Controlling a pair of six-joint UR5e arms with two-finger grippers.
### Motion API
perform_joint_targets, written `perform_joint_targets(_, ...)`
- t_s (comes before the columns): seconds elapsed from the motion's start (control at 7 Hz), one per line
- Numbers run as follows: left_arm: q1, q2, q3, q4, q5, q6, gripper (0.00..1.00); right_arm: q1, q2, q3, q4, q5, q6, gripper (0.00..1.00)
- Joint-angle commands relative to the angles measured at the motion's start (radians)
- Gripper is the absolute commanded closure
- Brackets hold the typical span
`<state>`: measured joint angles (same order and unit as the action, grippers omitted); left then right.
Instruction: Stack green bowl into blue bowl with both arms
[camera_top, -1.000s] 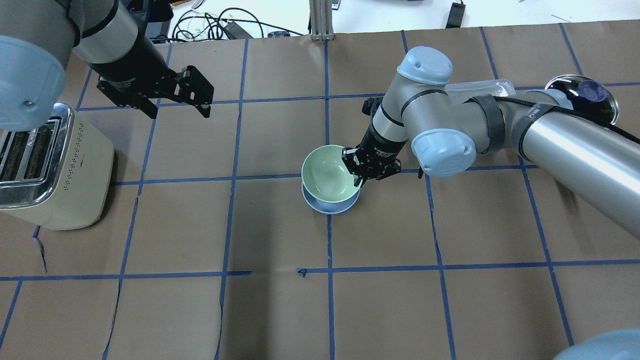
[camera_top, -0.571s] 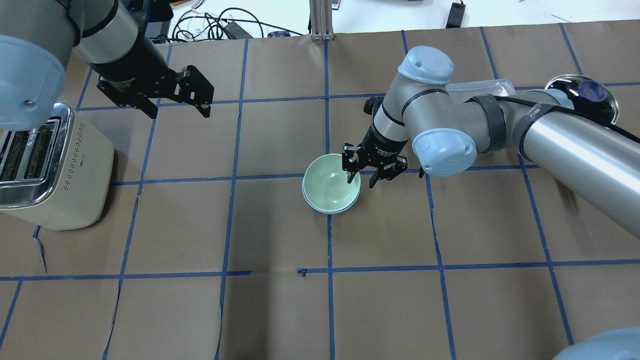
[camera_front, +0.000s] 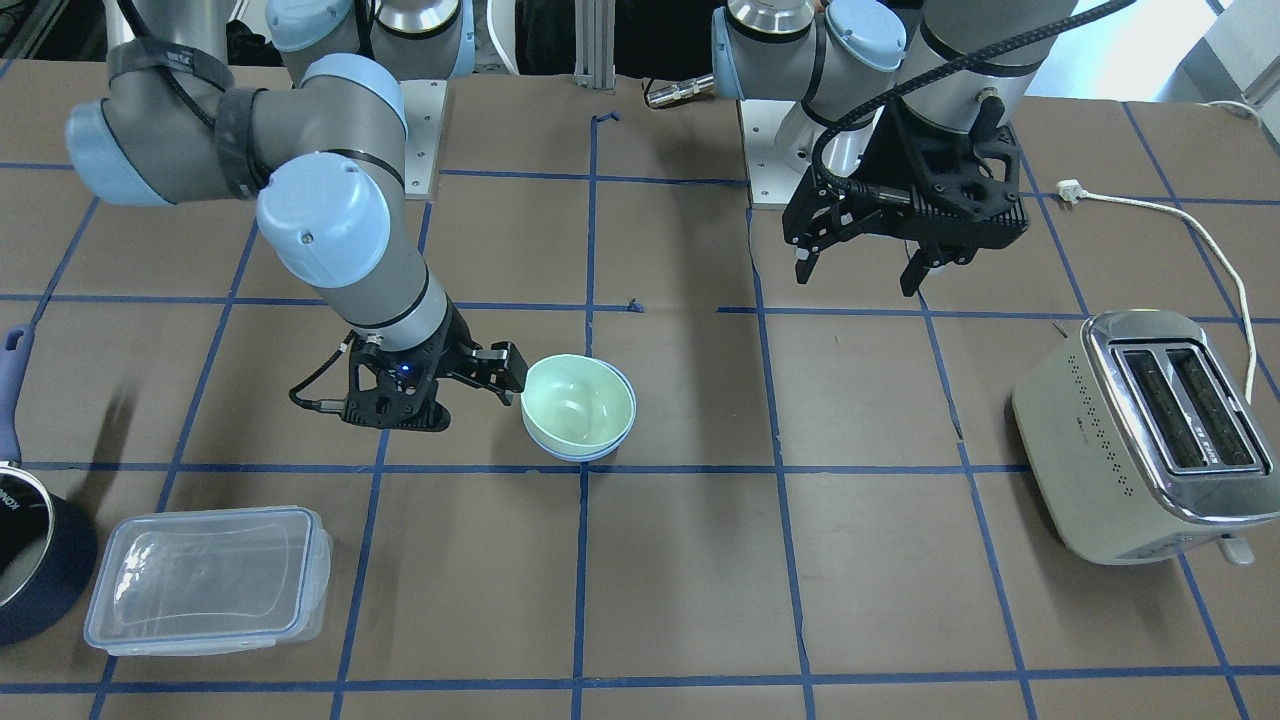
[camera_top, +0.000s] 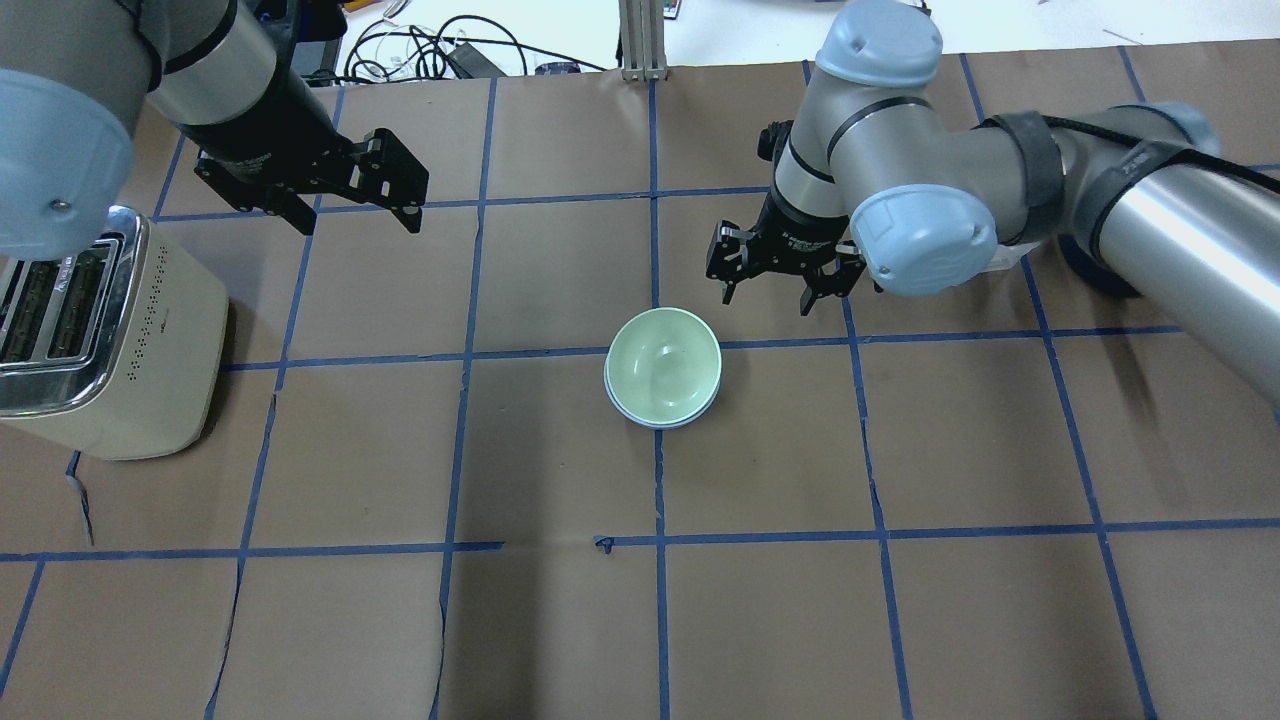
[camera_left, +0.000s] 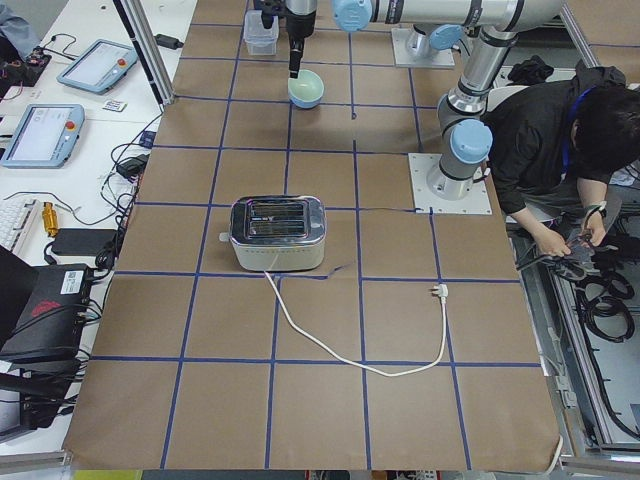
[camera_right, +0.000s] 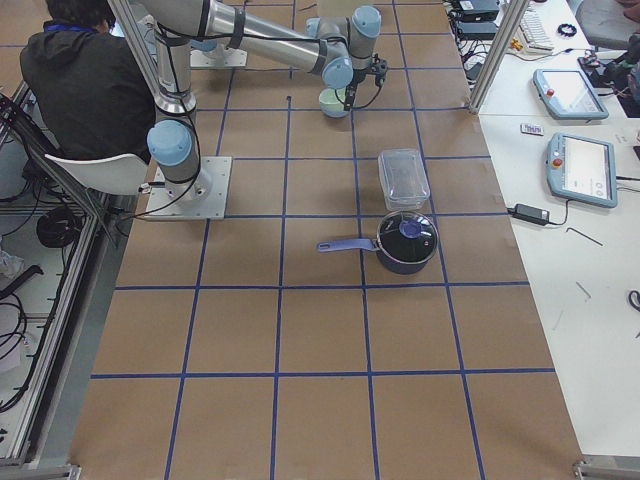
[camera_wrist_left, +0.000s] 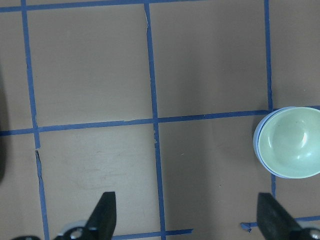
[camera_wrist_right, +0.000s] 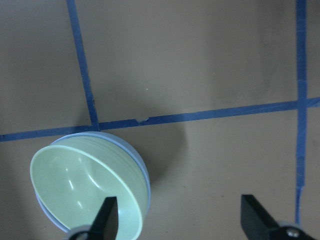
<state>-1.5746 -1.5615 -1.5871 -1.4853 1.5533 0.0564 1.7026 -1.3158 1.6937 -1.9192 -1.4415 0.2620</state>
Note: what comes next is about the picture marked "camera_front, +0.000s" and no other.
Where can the light green bowl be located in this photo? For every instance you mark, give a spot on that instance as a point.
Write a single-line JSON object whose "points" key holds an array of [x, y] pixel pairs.
{"points": [[578, 405]]}

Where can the dark blue saucepan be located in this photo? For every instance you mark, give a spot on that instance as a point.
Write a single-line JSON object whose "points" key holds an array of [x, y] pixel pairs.
{"points": [[48, 545]]}

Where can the clear plastic food container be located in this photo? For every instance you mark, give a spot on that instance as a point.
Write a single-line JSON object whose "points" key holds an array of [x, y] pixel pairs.
{"points": [[201, 583]]}

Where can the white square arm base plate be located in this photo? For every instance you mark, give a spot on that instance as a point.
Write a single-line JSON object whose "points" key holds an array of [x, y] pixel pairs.
{"points": [[775, 150]]}

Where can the light blue bowl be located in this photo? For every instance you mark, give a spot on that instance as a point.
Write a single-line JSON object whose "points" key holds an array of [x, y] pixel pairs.
{"points": [[585, 452]]}

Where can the silver two-slot toaster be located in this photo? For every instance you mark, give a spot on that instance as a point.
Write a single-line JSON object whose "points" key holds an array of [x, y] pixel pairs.
{"points": [[1143, 444]]}

